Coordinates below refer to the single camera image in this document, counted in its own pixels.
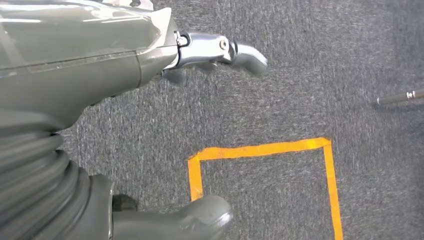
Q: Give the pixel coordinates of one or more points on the dark metal rod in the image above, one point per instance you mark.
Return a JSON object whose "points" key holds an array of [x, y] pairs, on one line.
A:
{"points": [[397, 97]]}

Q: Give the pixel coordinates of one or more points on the yellow floor tape square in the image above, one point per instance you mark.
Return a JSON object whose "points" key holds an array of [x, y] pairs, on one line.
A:
{"points": [[258, 149]]}

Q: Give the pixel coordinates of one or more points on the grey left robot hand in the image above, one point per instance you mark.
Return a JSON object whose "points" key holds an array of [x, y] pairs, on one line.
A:
{"points": [[66, 66]]}

